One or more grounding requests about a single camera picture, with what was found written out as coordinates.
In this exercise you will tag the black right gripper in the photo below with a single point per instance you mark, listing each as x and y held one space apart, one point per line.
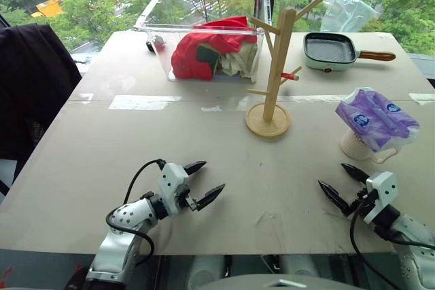
363 199

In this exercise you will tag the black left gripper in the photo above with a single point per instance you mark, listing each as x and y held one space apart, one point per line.
189 198

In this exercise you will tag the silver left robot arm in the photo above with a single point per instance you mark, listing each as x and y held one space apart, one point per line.
130 215

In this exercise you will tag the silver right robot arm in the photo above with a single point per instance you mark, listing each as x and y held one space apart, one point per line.
413 235

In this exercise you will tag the white mug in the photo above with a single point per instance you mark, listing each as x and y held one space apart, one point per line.
355 149

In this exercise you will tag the wooden mug tree stand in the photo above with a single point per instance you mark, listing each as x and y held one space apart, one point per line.
277 76

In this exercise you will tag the purple plastic bag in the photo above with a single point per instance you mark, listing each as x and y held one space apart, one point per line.
377 118

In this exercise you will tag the grey rounded robot torso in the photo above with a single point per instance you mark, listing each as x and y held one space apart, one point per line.
278 284

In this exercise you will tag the cream crumpled cloth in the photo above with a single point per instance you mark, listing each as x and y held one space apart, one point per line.
238 62

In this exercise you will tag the red cloth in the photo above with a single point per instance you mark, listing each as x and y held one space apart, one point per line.
190 55

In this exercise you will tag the dark green scouring pad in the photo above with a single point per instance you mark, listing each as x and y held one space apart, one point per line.
205 54

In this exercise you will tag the mint green grill pan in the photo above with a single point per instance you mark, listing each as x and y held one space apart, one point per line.
328 50

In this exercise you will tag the small black round object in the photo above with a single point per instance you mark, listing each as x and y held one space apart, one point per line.
151 45

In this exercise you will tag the clear plastic bin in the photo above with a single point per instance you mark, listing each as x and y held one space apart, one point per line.
163 32

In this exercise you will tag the translucent plastic bag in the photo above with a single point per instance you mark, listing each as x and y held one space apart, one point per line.
346 15

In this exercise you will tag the black jacket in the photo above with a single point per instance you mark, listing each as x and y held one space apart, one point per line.
30 79

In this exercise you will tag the yellow vehicle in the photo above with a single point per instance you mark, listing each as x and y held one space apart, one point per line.
49 7

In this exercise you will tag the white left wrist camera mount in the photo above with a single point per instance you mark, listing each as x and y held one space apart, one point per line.
170 188

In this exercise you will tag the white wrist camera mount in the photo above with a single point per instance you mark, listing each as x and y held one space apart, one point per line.
170 188
382 195

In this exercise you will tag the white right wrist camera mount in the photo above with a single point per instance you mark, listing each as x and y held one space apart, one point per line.
382 195

